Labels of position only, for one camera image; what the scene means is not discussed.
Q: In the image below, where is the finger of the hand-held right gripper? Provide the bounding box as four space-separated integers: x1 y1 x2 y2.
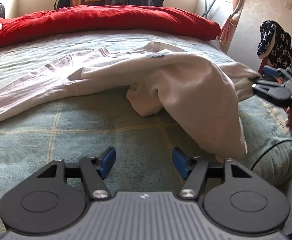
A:
263 66 292 83
252 79 292 108

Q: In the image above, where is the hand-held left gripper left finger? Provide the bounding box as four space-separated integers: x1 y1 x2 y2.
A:
36 147 116 201

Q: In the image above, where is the person's right hand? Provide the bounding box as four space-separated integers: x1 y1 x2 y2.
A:
286 104 292 135

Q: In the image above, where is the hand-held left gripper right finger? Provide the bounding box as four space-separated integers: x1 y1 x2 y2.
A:
172 147 253 201

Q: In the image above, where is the star patterned dark garment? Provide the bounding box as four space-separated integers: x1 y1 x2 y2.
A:
257 20 292 68

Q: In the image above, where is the white printed shirt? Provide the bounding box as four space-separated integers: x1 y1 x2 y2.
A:
0 41 264 159

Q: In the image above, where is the red duvet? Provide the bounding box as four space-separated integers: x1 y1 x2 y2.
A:
0 5 221 53

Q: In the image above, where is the wooden chair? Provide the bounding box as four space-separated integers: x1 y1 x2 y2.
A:
260 56 285 83

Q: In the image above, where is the pink curtain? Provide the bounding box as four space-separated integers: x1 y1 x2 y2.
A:
217 0 249 46

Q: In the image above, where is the green plaid blanket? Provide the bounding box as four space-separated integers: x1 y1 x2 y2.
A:
0 29 292 233

